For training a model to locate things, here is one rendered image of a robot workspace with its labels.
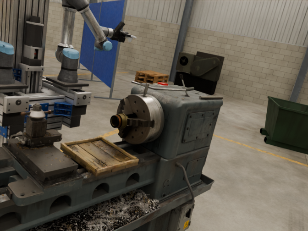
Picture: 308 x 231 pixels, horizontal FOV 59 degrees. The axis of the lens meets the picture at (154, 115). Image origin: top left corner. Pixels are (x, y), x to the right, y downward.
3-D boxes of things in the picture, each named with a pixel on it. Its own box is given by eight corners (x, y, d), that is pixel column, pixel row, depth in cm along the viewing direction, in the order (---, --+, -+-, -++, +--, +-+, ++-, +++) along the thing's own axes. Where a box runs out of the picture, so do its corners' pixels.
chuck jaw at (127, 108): (132, 116, 174) (126, 98, 177) (137, 113, 171) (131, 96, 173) (118, 117, 166) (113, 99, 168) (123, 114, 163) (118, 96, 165)
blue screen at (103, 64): (67, 67, 992) (75, -1, 930) (89, 70, 1029) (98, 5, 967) (94, 97, 644) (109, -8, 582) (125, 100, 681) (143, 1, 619)
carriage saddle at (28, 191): (37, 147, 155) (38, 138, 153) (83, 187, 126) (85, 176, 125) (-23, 157, 133) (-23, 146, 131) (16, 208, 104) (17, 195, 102)
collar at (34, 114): (40, 112, 136) (41, 107, 136) (48, 118, 132) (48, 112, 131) (24, 113, 131) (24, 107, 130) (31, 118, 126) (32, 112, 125)
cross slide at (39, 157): (35, 139, 152) (36, 131, 150) (77, 173, 125) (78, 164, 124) (3, 143, 139) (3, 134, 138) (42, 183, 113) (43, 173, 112)
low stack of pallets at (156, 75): (147, 80, 1066) (149, 69, 1054) (167, 86, 1038) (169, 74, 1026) (133, 83, 952) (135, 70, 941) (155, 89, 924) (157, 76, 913)
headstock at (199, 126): (168, 125, 247) (178, 84, 237) (213, 146, 218) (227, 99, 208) (119, 133, 203) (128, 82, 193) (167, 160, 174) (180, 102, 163)
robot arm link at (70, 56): (63, 68, 193) (65, 49, 189) (58, 64, 203) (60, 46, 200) (79, 69, 200) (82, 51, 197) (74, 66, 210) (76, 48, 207)
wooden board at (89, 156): (101, 141, 182) (101, 136, 180) (138, 165, 159) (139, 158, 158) (59, 148, 159) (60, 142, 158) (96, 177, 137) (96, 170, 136)
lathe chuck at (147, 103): (121, 129, 191) (132, 87, 181) (152, 151, 173) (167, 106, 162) (111, 130, 184) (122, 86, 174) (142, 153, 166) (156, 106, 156)
